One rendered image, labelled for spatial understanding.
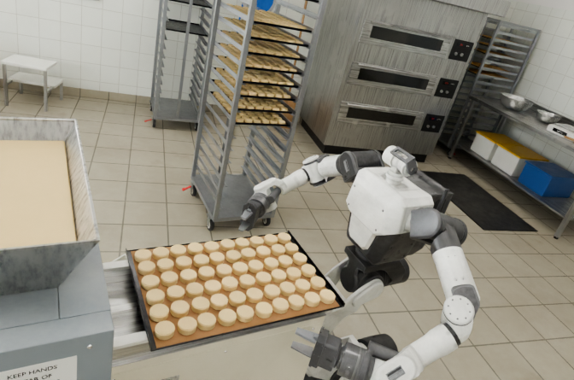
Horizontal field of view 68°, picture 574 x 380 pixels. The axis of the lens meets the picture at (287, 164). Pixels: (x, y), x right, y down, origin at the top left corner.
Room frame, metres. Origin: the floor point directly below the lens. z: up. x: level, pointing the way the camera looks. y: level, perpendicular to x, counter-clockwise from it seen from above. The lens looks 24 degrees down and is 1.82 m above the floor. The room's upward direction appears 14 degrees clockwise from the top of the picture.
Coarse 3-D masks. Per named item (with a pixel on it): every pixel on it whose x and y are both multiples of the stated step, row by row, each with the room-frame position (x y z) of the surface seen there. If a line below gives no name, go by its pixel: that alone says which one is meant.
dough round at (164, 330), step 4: (156, 324) 0.80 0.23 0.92; (160, 324) 0.80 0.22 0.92; (164, 324) 0.81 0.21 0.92; (168, 324) 0.81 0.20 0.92; (172, 324) 0.81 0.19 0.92; (156, 328) 0.79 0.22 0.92; (160, 328) 0.79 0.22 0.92; (164, 328) 0.80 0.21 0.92; (168, 328) 0.80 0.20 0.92; (172, 328) 0.80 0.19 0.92; (156, 332) 0.78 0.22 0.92; (160, 332) 0.78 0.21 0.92; (164, 332) 0.78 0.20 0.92; (168, 332) 0.79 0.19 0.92; (172, 332) 0.79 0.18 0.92; (156, 336) 0.78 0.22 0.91; (160, 336) 0.77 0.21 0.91; (164, 336) 0.78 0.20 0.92; (168, 336) 0.78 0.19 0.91; (172, 336) 0.79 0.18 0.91
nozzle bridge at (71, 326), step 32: (96, 256) 0.71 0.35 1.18; (64, 288) 0.60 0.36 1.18; (96, 288) 0.62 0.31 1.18; (0, 320) 0.50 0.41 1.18; (32, 320) 0.52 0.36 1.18; (64, 320) 0.53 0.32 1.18; (96, 320) 0.55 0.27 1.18; (0, 352) 0.45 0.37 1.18; (32, 352) 0.47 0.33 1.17; (64, 352) 0.49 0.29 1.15; (96, 352) 0.52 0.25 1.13
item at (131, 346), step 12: (324, 312) 1.08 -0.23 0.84; (120, 336) 0.76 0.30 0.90; (132, 336) 0.77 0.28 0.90; (144, 336) 0.78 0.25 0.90; (216, 336) 0.88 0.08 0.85; (120, 348) 0.74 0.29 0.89; (132, 348) 0.75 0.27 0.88; (144, 348) 0.77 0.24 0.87; (168, 348) 0.80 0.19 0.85; (120, 360) 0.74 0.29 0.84
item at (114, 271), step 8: (104, 264) 0.99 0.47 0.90; (112, 264) 1.00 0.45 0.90; (120, 264) 1.01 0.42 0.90; (128, 264) 1.02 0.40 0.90; (104, 272) 0.98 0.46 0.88; (112, 272) 0.99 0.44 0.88; (120, 272) 1.00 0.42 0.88; (128, 272) 1.01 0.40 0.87; (112, 280) 0.99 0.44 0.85; (120, 280) 1.00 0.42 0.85
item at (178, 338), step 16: (192, 256) 1.12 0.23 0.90; (208, 256) 1.14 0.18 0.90; (256, 256) 1.21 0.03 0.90; (272, 256) 1.23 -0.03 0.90; (160, 272) 1.01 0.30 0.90; (176, 272) 1.03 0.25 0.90; (160, 288) 0.95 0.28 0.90; (240, 288) 1.03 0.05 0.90; (256, 304) 0.98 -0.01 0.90; (304, 304) 1.03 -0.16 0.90; (320, 304) 1.05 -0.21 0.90; (336, 304) 1.06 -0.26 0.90; (176, 320) 0.85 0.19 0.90; (256, 320) 0.92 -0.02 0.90; (272, 320) 0.93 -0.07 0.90; (176, 336) 0.80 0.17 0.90; (192, 336) 0.81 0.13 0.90
